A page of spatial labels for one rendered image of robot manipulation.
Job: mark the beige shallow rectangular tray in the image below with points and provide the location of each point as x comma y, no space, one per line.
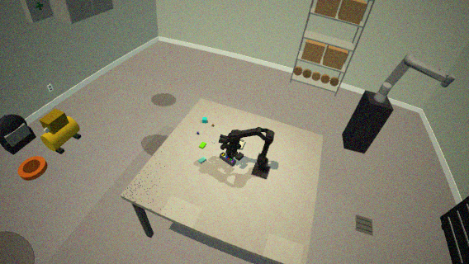
242,141

